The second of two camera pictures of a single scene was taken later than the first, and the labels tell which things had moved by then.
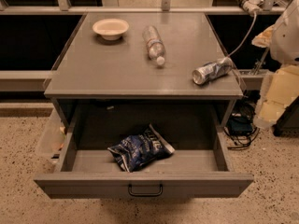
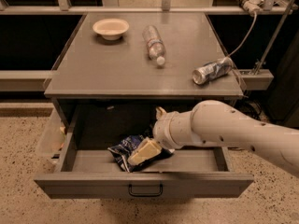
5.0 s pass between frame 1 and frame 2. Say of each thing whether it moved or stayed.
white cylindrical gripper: moved
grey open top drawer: stayed
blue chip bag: stayed
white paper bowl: stayed
